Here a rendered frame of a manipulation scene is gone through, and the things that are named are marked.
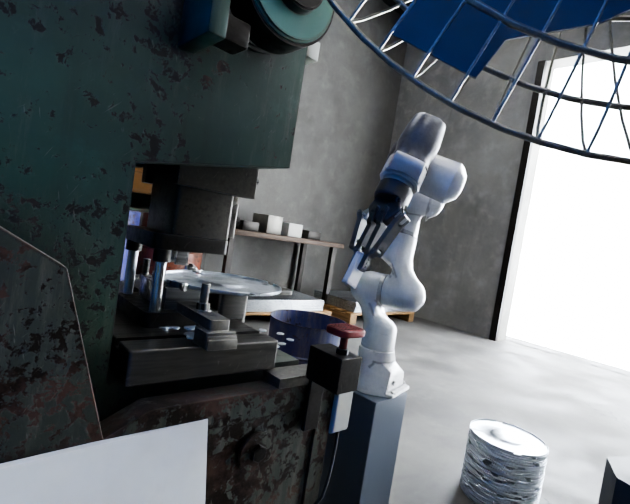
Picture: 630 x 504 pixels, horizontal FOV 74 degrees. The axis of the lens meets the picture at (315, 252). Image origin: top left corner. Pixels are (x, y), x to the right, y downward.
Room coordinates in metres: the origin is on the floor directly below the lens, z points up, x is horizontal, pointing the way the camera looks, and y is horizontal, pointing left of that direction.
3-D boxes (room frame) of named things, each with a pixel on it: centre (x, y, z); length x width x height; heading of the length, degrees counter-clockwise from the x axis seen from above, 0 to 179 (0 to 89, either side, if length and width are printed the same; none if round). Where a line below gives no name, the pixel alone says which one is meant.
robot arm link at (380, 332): (1.40, -0.22, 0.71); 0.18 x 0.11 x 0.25; 60
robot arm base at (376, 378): (1.41, -0.29, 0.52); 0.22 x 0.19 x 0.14; 135
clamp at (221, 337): (0.79, 0.19, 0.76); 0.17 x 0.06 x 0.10; 42
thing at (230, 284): (1.00, 0.21, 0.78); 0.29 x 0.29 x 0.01
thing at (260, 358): (0.92, 0.31, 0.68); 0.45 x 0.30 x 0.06; 42
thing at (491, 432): (1.64, -0.88, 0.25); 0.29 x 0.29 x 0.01
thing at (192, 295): (0.92, 0.30, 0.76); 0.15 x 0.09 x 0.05; 42
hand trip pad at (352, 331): (0.83, -0.09, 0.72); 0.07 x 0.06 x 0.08; 132
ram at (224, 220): (0.95, 0.28, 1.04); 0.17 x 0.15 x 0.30; 132
